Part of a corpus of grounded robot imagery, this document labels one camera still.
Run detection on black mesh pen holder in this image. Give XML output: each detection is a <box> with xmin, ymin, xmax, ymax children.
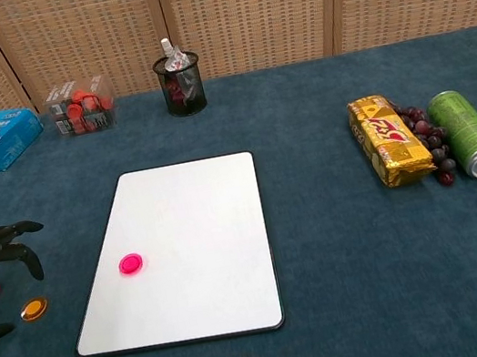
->
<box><xmin>151</xmin><ymin>49</ymin><xmax>211</xmax><ymax>121</ymax></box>

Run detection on white sachets in holder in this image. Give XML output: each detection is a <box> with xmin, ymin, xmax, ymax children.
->
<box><xmin>158</xmin><ymin>35</ymin><xmax>193</xmax><ymax>76</ymax></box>

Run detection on clear box red items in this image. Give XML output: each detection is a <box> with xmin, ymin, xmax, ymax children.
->
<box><xmin>41</xmin><ymin>74</ymin><xmax>122</xmax><ymax>142</ymax></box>

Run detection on woven bamboo folding screen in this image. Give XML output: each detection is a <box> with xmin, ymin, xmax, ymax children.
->
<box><xmin>0</xmin><ymin>0</ymin><xmax>477</xmax><ymax>124</ymax></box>

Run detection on dark purple grape bunch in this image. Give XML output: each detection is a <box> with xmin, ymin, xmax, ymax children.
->
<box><xmin>389</xmin><ymin>90</ymin><xmax>462</xmax><ymax>195</ymax></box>

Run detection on white magnetic board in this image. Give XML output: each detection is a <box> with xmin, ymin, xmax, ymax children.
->
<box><xmin>46</xmin><ymin>148</ymin><xmax>288</xmax><ymax>357</ymax></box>

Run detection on gold biscuit pack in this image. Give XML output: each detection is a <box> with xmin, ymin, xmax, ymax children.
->
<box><xmin>345</xmin><ymin>87</ymin><xmax>438</xmax><ymax>194</ymax></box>

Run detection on orange round magnet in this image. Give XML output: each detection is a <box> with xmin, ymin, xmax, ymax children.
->
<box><xmin>18</xmin><ymin>295</ymin><xmax>51</xmax><ymax>323</ymax></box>

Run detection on green drink can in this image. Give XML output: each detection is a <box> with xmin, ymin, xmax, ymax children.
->
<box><xmin>423</xmin><ymin>86</ymin><xmax>477</xmax><ymax>189</ymax></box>

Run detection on blue table cloth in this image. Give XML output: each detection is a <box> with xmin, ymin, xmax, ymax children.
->
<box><xmin>0</xmin><ymin>25</ymin><xmax>477</xmax><ymax>357</ymax></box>

